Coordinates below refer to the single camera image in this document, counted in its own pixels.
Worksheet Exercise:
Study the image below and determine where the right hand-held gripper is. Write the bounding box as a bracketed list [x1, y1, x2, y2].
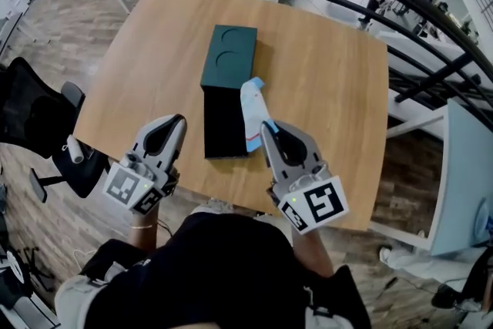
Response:
[260, 120, 350, 236]

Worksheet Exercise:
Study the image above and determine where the white floor cable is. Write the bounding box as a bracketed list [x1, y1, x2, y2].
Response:
[72, 248, 97, 263]

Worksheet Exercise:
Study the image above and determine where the white desk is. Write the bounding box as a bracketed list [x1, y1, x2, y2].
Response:
[0, 292, 59, 329]

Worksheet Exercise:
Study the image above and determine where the white lint roller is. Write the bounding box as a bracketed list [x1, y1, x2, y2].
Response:
[61, 133, 86, 165]

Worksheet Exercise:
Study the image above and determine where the white blue packet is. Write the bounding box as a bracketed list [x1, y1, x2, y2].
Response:
[240, 76, 279, 153]

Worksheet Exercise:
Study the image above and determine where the person's left forearm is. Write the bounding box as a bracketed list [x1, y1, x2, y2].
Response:
[126, 211, 161, 253]

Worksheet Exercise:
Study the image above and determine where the person's right forearm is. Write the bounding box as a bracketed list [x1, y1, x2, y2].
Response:
[290, 229, 335, 278]

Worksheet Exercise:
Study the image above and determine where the dark teal cardboard box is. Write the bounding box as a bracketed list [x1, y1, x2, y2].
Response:
[200, 24, 258, 160]

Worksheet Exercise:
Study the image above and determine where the black star chair base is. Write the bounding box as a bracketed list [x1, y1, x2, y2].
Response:
[15, 246, 55, 294]

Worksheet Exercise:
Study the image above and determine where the pale blue round desk fan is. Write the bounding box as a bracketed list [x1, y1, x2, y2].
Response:
[471, 196, 493, 246]

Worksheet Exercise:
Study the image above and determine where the black mesh office chair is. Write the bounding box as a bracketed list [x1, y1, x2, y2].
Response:
[0, 56, 111, 204]

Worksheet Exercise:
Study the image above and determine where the wooden table with white legs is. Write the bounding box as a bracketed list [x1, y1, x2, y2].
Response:
[72, 0, 389, 232]

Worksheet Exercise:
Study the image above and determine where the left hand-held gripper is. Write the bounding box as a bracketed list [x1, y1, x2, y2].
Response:
[102, 113, 189, 216]

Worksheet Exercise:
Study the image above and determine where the person's black shirt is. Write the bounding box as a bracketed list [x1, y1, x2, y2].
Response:
[53, 211, 373, 329]

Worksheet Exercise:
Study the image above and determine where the pale blue table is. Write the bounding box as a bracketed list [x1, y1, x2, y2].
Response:
[369, 98, 493, 257]

